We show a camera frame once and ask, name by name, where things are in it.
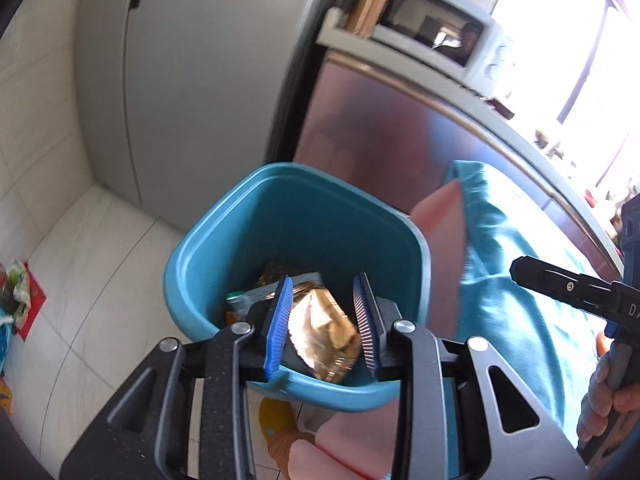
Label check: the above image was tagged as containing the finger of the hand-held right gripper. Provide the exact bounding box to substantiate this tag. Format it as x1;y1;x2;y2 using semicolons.
510;256;626;322

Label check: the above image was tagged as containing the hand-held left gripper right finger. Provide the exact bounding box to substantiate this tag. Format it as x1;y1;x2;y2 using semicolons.
352;272;589;480

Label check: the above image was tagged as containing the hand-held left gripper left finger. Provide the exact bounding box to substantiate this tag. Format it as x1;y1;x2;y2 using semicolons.
59;275;295;480

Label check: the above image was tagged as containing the gold foil wrapper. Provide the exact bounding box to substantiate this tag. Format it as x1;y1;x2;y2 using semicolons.
285;287;361;385

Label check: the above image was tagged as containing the blue plastic trash bin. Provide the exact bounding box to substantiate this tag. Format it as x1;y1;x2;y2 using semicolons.
165;161;432;414

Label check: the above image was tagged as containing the person's right hand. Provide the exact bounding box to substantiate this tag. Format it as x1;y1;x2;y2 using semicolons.
576;332;640;453

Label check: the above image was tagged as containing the grey blue packet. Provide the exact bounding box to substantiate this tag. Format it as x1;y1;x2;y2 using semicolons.
250;271;324;302

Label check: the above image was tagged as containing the brown wrapper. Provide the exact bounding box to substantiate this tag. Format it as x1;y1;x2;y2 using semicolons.
260;261;287;287

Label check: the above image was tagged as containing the person's light blue shirt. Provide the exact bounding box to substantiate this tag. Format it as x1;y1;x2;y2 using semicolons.
390;160;625;480

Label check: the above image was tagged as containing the orange slipper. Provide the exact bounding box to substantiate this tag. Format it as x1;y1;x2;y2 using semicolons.
267;432;302;480

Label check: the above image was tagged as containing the kitchen counter cabinet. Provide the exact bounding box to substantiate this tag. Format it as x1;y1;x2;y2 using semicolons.
295;5;626;282

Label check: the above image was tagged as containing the red paper sheet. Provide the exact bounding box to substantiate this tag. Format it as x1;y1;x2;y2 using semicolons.
17;262;47;344

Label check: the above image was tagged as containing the white microwave oven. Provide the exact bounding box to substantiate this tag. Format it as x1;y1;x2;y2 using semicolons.
372;0;507;87

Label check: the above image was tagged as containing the grey refrigerator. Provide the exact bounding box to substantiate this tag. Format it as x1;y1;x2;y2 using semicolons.
75;0;346;221

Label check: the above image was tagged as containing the clear plastic bag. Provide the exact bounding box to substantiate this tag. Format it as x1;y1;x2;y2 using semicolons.
0;257;32;322

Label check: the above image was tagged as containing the teal plastic rack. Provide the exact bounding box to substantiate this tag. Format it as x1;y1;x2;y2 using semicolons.
0;310;17;377

